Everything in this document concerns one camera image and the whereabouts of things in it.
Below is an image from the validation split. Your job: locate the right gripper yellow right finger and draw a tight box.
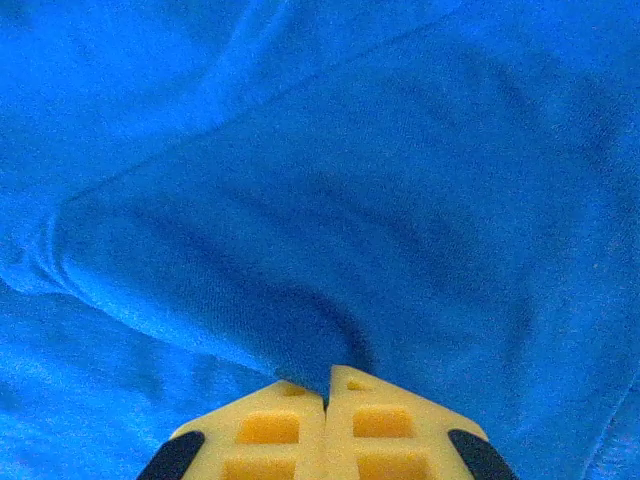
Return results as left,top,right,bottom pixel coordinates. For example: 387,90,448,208
324,364,521,480

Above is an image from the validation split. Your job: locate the blue printed t-shirt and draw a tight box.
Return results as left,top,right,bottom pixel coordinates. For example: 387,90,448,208
0,0,640,480

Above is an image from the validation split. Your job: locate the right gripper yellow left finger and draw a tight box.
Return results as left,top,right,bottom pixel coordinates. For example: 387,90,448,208
137,379,327,480

